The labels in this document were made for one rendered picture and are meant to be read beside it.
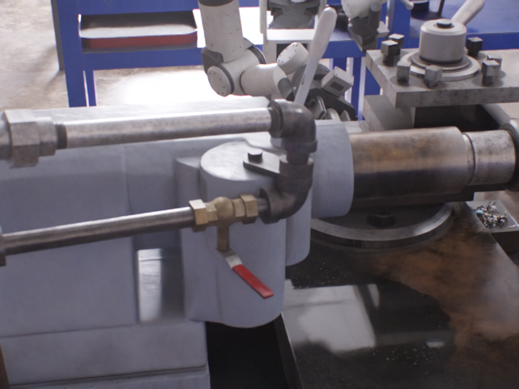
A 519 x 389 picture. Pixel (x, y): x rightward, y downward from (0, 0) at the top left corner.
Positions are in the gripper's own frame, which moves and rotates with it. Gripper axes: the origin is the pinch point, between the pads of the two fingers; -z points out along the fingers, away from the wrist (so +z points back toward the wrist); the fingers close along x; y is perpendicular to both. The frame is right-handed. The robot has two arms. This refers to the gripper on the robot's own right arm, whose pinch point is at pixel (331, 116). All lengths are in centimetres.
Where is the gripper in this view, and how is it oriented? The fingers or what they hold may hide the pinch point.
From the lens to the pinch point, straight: 149.1
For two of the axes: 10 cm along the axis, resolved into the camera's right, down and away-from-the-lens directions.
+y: -5.2, 7.8, 3.4
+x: 8.4, 4.0, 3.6
